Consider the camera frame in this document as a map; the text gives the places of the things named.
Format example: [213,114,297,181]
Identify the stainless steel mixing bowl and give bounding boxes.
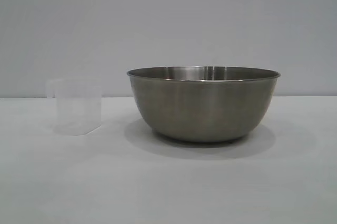
[126,65,281,145]

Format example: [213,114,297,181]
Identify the clear plastic measuring cup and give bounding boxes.
[45,77,103,136]

